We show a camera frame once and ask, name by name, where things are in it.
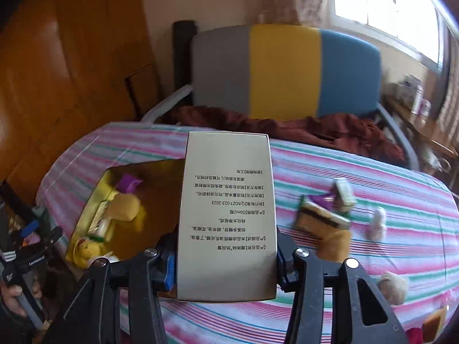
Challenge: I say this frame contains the grey yellow blue chair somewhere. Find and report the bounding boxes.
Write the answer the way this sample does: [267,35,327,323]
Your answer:
[141,23,420,173]

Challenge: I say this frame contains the person's left hand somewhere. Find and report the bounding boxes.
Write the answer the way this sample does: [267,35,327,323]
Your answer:
[2,281,44,327]

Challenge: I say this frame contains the yellow knitted toy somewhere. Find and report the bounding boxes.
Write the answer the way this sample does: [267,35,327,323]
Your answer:
[70,238,108,269]

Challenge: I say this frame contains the purple snack packet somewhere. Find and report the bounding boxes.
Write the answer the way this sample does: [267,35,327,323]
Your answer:
[308,191,338,210]
[114,173,145,194]

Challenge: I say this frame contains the striped tablecloth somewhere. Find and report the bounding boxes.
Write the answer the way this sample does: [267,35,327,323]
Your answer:
[36,122,459,344]

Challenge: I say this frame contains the beige printed box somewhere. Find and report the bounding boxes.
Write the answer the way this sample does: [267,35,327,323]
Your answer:
[176,131,278,303]

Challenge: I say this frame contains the wooden side desk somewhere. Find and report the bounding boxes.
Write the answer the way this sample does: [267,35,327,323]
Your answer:
[382,93,459,165]

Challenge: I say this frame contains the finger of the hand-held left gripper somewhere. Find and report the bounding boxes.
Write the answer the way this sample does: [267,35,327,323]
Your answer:
[38,226,64,256]
[20,218,45,240]

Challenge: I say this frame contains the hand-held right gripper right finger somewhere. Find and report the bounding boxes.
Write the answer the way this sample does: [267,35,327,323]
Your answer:
[275,234,409,344]

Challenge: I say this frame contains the small printed carton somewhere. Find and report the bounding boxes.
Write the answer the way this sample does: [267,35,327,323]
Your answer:
[332,178,356,212]

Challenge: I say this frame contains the red cloth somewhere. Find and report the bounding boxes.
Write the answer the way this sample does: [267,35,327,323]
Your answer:
[405,326,425,344]

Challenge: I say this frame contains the wooden wardrobe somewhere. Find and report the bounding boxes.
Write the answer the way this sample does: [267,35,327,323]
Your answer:
[0,0,162,194]

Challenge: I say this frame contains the window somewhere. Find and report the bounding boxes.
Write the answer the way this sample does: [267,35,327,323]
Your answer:
[330,0,445,65]

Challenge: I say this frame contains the cream knitted ball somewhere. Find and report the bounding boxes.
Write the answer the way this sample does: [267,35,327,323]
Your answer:
[376,271,410,307]

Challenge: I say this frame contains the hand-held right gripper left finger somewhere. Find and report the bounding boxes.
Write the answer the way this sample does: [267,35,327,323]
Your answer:
[43,231,180,344]

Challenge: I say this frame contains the maroon cloth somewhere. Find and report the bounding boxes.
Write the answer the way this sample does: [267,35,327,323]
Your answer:
[171,105,406,167]

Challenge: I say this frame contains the gold tin box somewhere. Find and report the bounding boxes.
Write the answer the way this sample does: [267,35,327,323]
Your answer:
[64,159,187,269]

